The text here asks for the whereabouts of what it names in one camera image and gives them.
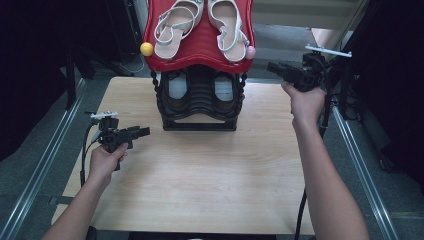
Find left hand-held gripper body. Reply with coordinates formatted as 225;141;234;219
90;111;135;155

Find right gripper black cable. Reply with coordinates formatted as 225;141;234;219
293;58;335;240

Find dark curtain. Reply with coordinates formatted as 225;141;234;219
346;0;424;191
0;0;111;163

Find white floor cable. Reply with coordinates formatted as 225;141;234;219
118;58;146;75

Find person's right hand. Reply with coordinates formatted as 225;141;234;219
280;82;327;130

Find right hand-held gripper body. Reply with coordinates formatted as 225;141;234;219
282;44;353;93

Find red and black shoe rack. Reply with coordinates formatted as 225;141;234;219
139;0;258;133

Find black metal stand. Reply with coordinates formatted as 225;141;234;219
328;0;373;122
64;46;135;111

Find person's left hand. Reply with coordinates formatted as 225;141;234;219
87;142;130;184

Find metal floor rail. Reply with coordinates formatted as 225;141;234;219
0;78;88;240
331;106;401;240

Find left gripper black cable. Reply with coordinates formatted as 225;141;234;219
78;119;102;188

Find dark tape strip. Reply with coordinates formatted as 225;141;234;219
49;195;75;206

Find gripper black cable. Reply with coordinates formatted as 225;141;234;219
78;119;102;188
293;58;335;240

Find beige slingback sandal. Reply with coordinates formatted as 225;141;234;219
206;0;251;64
153;0;205;61

